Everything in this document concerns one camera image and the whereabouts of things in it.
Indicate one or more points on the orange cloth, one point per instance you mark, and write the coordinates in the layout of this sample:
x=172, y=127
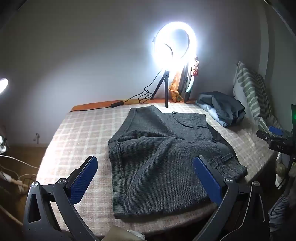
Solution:
x=175, y=88

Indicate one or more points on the leaning colourful items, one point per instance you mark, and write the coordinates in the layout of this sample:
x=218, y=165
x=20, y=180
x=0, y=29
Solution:
x=190, y=78

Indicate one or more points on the white power strip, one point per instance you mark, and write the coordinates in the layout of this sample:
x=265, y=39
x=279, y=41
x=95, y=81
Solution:
x=10, y=178

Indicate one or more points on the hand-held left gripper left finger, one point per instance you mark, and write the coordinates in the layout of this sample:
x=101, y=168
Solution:
x=82, y=180

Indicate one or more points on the pile of blue grey clothes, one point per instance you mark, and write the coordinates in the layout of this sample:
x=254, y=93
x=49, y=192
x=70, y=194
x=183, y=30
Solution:
x=223, y=107

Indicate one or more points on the black tripod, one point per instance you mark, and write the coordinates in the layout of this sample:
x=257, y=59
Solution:
x=163, y=87

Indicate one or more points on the lamp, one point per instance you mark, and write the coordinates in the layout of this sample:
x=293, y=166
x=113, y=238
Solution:
x=3, y=84

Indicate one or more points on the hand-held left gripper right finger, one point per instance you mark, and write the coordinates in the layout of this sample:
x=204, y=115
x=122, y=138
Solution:
x=209, y=183

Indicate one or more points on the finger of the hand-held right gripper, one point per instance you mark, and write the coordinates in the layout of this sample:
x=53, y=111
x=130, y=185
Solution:
x=275, y=130

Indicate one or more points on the green striped pillow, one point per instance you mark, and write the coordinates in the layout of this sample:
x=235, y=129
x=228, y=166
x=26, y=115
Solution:
x=251, y=90

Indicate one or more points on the dark grey pants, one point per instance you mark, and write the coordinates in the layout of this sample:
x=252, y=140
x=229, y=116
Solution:
x=168, y=157

